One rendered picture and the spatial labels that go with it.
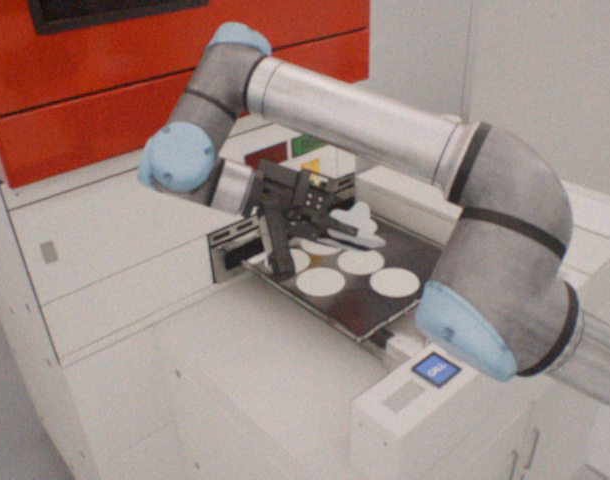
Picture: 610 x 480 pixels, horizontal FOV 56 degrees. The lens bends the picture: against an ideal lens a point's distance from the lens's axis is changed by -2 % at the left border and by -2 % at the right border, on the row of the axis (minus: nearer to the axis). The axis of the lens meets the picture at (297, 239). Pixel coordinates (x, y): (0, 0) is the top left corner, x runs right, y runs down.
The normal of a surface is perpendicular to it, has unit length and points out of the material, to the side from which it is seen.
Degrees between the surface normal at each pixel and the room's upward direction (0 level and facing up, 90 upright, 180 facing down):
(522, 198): 41
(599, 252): 0
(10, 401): 0
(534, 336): 74
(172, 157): 59
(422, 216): 90
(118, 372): 90
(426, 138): 53
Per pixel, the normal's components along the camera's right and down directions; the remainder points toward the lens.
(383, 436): -0.76, 0.36
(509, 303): 0.11, -0.06
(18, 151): 0.65, 0.36
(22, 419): -0.04, -0.86
